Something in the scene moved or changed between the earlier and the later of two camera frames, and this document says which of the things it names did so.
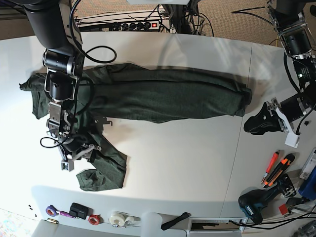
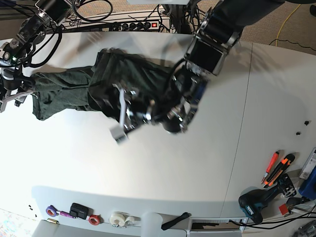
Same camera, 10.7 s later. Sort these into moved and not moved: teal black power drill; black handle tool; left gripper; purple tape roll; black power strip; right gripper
Moved: left gripper; right gripper
Not moved: teal black power drill; black handle tool; purple tape roll; black power strip
